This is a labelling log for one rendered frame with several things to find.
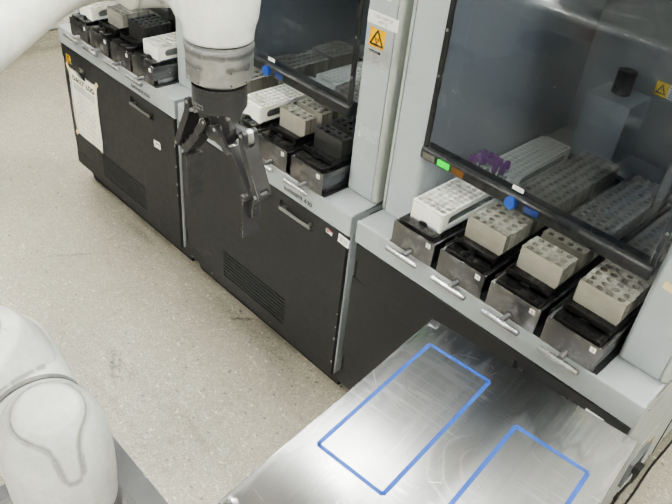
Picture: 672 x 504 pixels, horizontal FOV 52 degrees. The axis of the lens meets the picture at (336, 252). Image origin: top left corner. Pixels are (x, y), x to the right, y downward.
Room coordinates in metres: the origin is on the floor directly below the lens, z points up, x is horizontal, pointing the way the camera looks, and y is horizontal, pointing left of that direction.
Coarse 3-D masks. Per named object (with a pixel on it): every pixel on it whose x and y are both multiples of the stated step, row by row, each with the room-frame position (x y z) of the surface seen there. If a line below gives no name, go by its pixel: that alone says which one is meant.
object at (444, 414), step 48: (432, 336) 1.03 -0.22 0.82; (384, 384) 0.89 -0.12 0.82; (432, 384) 0.90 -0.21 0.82; (480, 384) 0.92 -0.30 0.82; (528, 384) 0.93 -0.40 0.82; (336, 432) 0.77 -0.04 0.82; (384, 432) 0.78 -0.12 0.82; (432, 432) 0.79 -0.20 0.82; (480, 432) 0.80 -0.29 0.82; (528, 432) 0.81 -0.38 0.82; (576, 432) 0.83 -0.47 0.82; (288, 480) 0.66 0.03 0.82; (336, 480) 0.67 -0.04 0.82; (384, 480) 0.68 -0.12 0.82; (432, 480) 0.69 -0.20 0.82; (480, 480) 0.70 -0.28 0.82; (528, 480) 0.71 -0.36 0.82; (576, 480) 0.72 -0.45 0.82
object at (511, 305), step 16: (496, 288) 1.24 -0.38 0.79; (512, 288) 1.23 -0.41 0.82; (528, 288) 1.23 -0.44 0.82; (576, 288) 1.29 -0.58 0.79; (496, 304) 1.24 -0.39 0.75; (512, 304) 1.21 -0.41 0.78; (528, 304) 1.19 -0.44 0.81; (544, 304) 1.20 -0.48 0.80; (496, 320) 1.18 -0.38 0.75; (512, 320) 1.20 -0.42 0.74; (528, 320) 1.18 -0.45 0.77
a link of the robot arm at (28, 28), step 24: (0, 0) 0.77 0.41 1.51; (24, 0) 0.78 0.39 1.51; (48, 0) 0.80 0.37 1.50; (72, 0) 0.84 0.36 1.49; (96, 0) 0.88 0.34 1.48; (120, 0) 0.90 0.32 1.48; (144, 0) 0.90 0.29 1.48; (0, 24) 0.72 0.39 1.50; (24, 24) 0.75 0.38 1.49; (48, 24) 0.79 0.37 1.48; (0, 48) 0.70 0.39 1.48; (24, 48) 0.74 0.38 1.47; (0, 72) 0.70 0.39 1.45
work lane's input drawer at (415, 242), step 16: (400, 224) 1.45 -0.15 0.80; (416, 224) 1.44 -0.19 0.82; (464, 224) 1.48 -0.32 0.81; (400, 240) 1.44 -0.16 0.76; (416, 240) 1.41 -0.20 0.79; (432, 240) 1.38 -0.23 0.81; (448, 240) 1.41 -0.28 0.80; (400, 256) 1.38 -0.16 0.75; (416, 256) 1.40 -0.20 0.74; (432, 256) 1.37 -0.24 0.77
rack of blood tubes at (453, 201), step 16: (432, 192) 1.52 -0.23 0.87; (448, 192) 1.53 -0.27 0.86; (464, 192) 1.54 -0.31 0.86; (480, 192) 1.55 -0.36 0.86; (416, 208) 1.47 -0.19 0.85; (432, 208) 1.44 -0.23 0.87; (448, 208) 1.46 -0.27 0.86; (464, 208) 1.48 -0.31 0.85; (480, 208) 1.54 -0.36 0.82; (432, 224) 1.43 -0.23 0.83; (448, 224) 1.44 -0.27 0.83
